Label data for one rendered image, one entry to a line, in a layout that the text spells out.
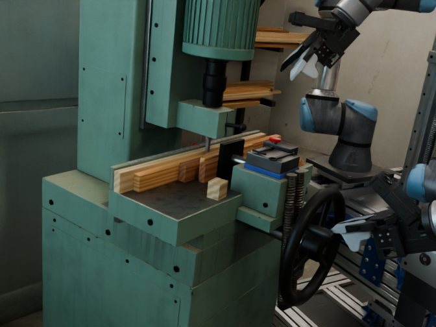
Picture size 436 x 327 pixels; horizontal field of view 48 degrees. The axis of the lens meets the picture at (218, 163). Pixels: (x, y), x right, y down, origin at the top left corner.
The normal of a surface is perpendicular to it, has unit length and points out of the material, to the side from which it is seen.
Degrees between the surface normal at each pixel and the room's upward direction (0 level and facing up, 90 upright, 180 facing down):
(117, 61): 90
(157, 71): 90
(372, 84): 90
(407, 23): 90
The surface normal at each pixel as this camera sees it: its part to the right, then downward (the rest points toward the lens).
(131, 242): -0.61, 0.19
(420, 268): -0.86, 0.07
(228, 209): 0.79, 0.28
